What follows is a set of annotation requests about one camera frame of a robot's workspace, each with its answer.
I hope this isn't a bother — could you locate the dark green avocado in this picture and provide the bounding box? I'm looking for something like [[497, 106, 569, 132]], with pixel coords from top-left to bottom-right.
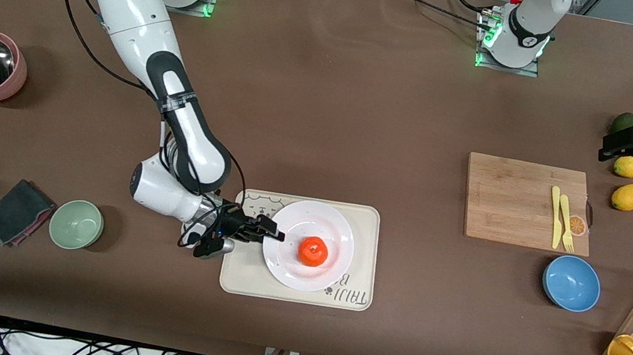
[[609, 110, 633, 139]]

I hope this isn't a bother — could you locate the yellow lemon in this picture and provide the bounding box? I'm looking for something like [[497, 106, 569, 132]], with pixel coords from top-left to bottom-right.
[[609, 181, 633, 213], [612, 153, 633, 179]]

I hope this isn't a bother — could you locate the fake orange slice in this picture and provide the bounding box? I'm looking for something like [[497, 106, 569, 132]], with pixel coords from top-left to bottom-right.
[[565, 215, 590, 238]]

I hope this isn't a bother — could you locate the yellow plastic fork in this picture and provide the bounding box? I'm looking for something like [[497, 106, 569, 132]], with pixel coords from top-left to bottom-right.
[[551, 193, 583, 254]]

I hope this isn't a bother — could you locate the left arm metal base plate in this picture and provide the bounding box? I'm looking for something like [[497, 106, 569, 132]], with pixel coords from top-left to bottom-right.
[[474, 10, 547, 78]]

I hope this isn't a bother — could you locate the pale green bowl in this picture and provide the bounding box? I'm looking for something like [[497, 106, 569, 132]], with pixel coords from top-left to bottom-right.
[[46, 196, 108, 255]]

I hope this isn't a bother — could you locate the yellow plastic knife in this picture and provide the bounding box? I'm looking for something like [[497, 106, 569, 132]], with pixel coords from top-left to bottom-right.
[[543, 185, 570, 250]]

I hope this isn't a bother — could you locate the white round plate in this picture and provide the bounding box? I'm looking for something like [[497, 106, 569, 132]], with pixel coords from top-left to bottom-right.
[[256, 194, 362, 299]]

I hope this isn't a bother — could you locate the pink folded cloth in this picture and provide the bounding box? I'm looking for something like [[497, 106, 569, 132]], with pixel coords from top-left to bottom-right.
[[7, 196, 57, 253]]

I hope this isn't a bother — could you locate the black base cable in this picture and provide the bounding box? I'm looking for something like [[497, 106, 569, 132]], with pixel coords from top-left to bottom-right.
[[381, 0, 492, 29]]

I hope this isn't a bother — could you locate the blue bowl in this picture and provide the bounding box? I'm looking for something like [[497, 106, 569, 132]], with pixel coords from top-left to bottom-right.
[[538, 252, 606, 316]]

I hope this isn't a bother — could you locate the dark grey folded cloth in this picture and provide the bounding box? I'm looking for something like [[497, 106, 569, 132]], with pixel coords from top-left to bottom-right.
[[0, 175, 53, 252]]

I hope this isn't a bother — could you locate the orange fruit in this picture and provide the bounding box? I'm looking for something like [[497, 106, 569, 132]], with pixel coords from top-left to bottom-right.
[[296, 234, 331, 268]]

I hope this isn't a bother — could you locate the beige tray with bear print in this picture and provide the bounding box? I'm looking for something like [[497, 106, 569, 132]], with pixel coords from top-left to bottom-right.
[[217, 185, 387, 315]]

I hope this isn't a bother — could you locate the wooden cutting board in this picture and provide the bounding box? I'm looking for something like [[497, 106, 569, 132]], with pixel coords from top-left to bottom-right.
[[457, 152, 602, 257]]

